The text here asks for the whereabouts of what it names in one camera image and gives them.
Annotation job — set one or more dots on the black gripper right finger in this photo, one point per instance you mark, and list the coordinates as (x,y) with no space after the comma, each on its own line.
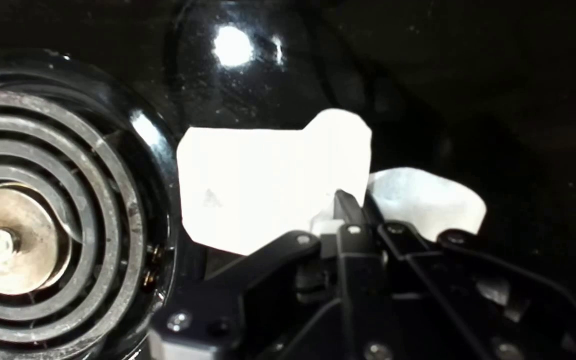
(449,293)

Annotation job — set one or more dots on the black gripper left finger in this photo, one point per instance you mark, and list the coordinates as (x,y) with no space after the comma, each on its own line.
(261,293)

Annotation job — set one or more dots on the white cloth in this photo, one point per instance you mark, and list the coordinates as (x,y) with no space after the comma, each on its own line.
(269,181)

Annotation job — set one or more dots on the black electric stove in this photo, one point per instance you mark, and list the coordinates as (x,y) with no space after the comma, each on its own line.
(468,81)

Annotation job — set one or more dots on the black coil stove burner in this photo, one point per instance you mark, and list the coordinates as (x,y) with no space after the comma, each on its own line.
(69,167)

